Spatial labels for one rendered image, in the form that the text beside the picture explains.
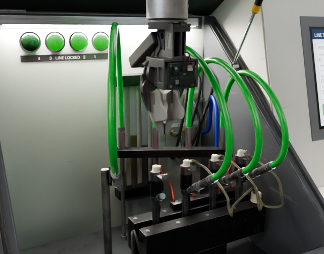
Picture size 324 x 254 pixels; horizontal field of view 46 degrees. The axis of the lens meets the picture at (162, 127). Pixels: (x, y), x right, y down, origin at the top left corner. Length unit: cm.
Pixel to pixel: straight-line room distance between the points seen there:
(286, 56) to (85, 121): 57
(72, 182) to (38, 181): 10
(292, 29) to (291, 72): 12
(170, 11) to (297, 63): 53
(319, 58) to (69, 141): 74
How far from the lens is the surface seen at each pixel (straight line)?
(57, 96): 103
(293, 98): 110
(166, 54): 68
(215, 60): 88
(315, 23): 120
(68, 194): 111
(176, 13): 68
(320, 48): 119
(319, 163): 117
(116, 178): 72
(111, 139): 63
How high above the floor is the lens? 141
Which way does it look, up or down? 14 degrees down
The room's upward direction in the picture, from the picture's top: straight up
